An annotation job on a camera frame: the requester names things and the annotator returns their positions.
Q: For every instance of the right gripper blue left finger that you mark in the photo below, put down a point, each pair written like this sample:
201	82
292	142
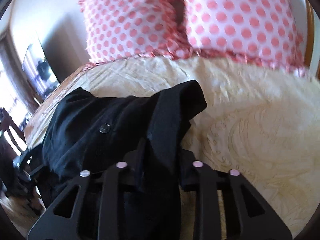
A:
92	206

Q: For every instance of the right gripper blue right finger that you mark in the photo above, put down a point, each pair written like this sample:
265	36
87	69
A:
248	215

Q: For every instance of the black pants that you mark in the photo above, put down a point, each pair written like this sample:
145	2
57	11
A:
91	133

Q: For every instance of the cream patterned bed cover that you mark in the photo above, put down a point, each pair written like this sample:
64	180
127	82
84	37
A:
264	123

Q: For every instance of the dark framed window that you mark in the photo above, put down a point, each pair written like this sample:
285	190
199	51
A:
25	84

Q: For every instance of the right pink polka dot pillow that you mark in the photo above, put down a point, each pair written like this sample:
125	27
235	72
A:
260	32

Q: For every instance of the pink polka dot pillow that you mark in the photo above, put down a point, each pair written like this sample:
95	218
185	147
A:
123	29
260	32

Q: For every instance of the left pink polka dot pillow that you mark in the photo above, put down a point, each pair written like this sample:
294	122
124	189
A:
123	29

